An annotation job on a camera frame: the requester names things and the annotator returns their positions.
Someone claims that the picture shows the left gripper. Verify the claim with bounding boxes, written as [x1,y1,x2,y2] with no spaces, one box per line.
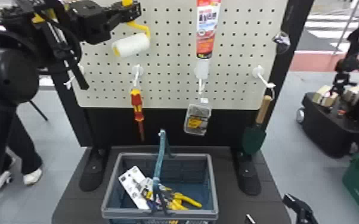
[76,1,143,45]

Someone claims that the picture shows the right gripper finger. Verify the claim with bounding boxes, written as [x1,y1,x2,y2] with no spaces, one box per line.
[282,192,320,224]

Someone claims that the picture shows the yellow paint roller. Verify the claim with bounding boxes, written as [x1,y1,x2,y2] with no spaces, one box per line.
[110,0,151,59]

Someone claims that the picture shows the white pegboard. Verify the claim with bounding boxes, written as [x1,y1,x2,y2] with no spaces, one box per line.
[51,0,315,197]

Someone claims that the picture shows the red sealant tube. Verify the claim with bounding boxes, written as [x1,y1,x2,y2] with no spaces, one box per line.
[193,0,223,81]

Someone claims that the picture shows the red screwdriver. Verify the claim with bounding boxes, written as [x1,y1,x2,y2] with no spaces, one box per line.
[129,88,146,142]

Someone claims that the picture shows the grey basket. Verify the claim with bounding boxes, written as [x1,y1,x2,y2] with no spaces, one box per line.
[101,129,220,224]

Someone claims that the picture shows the clear screw packet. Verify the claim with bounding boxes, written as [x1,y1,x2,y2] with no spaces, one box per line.
[183,97,212,137]

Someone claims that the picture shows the yellow pliers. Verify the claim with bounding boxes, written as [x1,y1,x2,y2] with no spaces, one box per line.
[117,165,204,211]

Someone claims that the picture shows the person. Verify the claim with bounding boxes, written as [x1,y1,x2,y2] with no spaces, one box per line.
[0,109,45,195]

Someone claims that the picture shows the green wooden-handled tool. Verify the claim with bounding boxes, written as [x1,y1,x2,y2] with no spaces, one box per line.
[241,94,274,157]

